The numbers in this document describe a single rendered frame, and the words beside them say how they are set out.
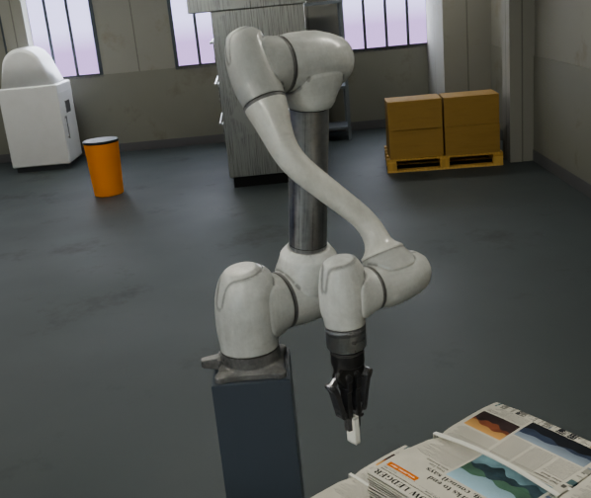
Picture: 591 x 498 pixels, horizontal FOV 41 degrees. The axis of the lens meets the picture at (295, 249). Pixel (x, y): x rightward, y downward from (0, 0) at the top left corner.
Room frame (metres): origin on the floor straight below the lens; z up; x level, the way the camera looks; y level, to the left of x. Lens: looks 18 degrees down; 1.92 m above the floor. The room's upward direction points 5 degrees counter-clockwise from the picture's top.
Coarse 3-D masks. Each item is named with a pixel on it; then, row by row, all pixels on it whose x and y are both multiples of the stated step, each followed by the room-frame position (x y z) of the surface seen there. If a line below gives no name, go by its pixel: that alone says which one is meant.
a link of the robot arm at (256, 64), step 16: (240, 32) 1.84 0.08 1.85; (256, 32) 1.85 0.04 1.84; (224, 48) 1.86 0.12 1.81; (240, 48) 1.81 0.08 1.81; (256, 48) 1.81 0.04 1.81; (272, 48) 1.82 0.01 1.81; (288, 48) 1.84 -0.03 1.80; (240, 64) 1.80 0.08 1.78; (256, 64) 1.79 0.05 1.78; (272, 64) 1.80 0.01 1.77; (288, 64) 1.82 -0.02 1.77; (240, 80) 1.79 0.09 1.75; (256, 80) 1.77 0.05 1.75; (272, 80) 1.78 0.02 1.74; (288, 80) 1.82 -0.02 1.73; (240, 96) 1.79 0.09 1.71; (256, 96) 1.76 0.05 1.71
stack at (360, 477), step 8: (400, 448) 1.72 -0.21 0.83; (408, 448) 1.72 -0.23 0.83; (384, 456) 1.68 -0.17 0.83; (376, 464) 1.66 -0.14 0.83; (360, 472) 1.63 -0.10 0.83; (344, 480) 1.61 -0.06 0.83; (352, 480) 1.61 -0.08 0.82; (360, 480) 1.60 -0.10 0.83; (368, 480) 1.60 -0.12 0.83; (328, 488) 1.58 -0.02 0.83; (336, 488) 1.58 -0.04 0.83; (344, 488) 1.57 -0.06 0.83; (352, 488) 1.57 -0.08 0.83; (360, 488) 1.57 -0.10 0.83; (320, 496) 1.55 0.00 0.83; (328, 496) 1.55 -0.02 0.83; (336, 496) 1.55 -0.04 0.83; (344, 496) 1.54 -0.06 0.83; (352, 496) 1.54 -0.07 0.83; (360, 496) 1.54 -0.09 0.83; (368, 496) 1.54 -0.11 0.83
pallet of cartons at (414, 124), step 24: (408, 96) 8.69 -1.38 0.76; (432, 96) 8.52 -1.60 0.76; (456, 96) 8.34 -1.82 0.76; (480, 96) 8.27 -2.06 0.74; (408, 120) 8.34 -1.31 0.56; (432, 120) 8.32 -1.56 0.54; (456, 120) 8.29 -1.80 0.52; (480, 120) 8.27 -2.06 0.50; (408, 144) 8.35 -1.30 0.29; (432, 144) 8.34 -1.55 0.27; (456, 144) 8.29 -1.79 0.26; (480, 144) 8.27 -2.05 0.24; (408, 168) 8.42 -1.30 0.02; (432, 168) 8.32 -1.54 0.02; (456, 168) 8.29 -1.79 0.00
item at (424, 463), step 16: (416, 448) 1.34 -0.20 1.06; (432, 448) 1.34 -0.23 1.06; (384, 464) 1.30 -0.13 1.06; (400, 464) 1.29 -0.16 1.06; (416, 464) 1.28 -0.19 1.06; (432, 464) 1.28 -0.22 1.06; (448, 464) 1.28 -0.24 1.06; (464, 464) 1.28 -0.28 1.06; (384, 480) 1.25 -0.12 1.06; (400, 480) 1.24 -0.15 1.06; (416, 480) 1.24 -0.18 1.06; (432, 480) 1.23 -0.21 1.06; (448, 480) 1.23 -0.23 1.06; (464, 480) 1.23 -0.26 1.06; (480, 480) 1.22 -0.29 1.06; (496, 480) 1.22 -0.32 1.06; (384, 496) 1.24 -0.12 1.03; (400, 496) 1.21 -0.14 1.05; (416, 496) 1.19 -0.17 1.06; (432, 496) 1.19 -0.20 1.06; (448, 496) 1.18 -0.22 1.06; (464, 496) 1.18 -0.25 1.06; (480, 496) 1.18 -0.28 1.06; (496, 496) 1.17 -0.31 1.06; (512, 496) 1.17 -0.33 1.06; (528, 496) 1.16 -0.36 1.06
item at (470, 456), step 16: (448, 432) 1.39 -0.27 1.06; (448, 448) 1.34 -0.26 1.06; (464, 448) 1.33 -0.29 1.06; (480, 448) 1.33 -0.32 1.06; (480, 464) 1.27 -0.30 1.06; (496, 464) 1.27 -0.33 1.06; (512, 480) 1.21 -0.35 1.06; (528, 480) 1.21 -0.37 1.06; (544, 480) 1.20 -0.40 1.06; (544, 496) 1.16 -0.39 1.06
